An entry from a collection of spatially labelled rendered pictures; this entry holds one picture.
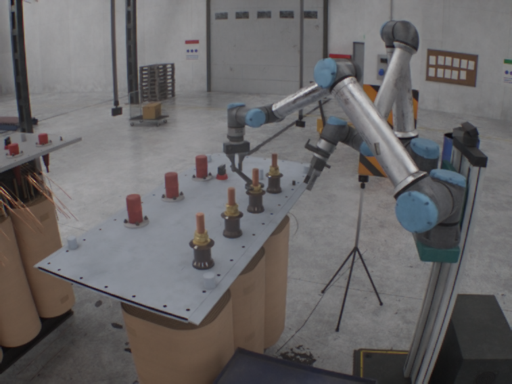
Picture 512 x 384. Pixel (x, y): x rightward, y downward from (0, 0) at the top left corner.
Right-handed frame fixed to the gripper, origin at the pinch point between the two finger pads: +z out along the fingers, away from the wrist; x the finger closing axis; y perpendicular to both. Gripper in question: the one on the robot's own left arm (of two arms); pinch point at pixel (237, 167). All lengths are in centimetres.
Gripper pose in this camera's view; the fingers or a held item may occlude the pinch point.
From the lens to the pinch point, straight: 218.6
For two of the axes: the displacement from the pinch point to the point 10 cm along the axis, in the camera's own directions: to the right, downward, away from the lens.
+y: 3.7, 3.4, -8.6
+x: 9.3, -1.4, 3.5
